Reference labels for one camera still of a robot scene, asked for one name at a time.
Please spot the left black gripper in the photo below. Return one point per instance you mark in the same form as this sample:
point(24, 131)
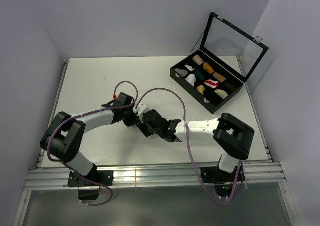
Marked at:
point(132, 121)

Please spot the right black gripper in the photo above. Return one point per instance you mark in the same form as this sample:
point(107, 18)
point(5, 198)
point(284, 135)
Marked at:
point(142, 126)

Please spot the mustard yellow sock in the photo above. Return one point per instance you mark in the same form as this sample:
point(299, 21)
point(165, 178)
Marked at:
point(201, 89)

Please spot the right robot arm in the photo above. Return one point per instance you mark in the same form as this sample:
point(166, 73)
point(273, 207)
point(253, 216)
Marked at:
point(232, 135)

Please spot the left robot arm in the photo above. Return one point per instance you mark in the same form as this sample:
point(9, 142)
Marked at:
point(64, 135)

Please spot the grey white rolled sock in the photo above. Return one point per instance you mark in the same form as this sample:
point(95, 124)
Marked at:
point(181, 72)

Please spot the white black rolled sock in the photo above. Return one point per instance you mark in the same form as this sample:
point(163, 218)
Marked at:
point(189, 67)

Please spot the teal rolled sock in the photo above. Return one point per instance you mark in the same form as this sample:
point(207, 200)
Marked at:
point(199, 75)

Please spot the red white striped sock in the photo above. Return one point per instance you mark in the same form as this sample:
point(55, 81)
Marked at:
point(211, 83)

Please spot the cream rolled sock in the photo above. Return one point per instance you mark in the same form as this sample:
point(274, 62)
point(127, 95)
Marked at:
point(222, 93)

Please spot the beige rolled sock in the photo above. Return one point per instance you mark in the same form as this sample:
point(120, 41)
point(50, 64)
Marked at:
point(198, 59)

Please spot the orange rolled sock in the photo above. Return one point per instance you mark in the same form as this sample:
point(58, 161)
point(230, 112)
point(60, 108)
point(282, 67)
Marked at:
point(208, 68)

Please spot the tan rolled sock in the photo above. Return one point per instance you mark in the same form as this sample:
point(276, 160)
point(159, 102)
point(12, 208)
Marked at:
point(219, 77)

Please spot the brown rolled sock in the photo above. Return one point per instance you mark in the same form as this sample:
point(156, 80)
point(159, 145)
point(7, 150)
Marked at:
point(230, 86)

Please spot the black compartment box with lid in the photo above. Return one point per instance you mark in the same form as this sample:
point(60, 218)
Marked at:
point(231, 51)

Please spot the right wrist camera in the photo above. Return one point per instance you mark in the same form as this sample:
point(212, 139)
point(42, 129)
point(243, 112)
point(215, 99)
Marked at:
point(140, 110)

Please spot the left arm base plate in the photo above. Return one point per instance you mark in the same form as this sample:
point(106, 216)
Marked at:
point(100, 177)

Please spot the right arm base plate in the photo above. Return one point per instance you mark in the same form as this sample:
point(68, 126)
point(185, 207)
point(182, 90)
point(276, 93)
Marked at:
point(213, 175)

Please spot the aluminium frame rail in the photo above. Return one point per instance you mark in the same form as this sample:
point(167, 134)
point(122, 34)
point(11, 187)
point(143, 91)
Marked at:
point(150, 176)

